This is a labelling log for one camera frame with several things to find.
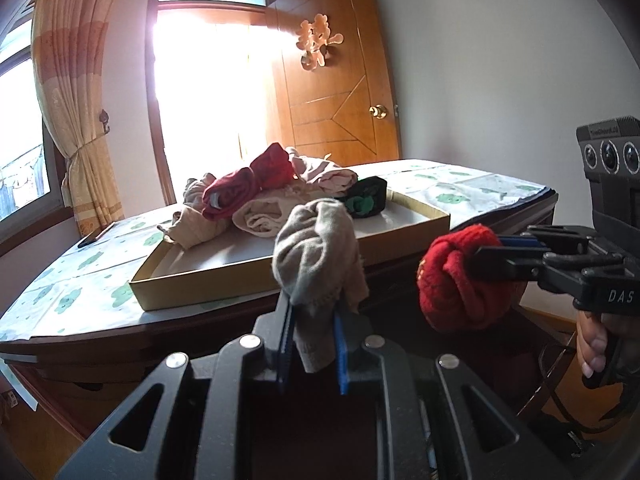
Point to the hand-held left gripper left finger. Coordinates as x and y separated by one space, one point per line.
286 340

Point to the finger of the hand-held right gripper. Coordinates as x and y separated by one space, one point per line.
520 241
505 256

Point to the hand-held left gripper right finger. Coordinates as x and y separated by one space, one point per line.
342 355

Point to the orange-red knit sock bundle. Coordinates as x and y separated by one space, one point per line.
460 290

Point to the shallow cardboard box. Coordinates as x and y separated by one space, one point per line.
210 287

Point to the beige sock bundle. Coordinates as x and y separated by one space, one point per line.
315 250

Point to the white underwear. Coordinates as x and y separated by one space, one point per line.
260 217

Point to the black and green sock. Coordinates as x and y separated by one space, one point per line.
367 197

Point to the beige underwear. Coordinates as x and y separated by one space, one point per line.
195 227

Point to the red underwear grey waistband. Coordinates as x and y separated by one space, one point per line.
227 197

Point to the brass door knob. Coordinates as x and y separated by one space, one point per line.
378 111

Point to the dark phone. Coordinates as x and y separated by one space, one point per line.
95 236

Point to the white cloth green prints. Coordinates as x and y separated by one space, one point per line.
75 285

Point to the orange wooden door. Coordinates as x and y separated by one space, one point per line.
340 85

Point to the metal curtain hook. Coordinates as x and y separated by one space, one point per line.
104 120

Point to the peach paper door decoration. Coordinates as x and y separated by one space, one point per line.
315 40

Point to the orange and cream curtain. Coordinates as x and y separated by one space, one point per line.
75 85

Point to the brown framed window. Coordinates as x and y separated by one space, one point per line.
20 110

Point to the brown doorway frame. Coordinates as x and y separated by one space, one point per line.
152 110

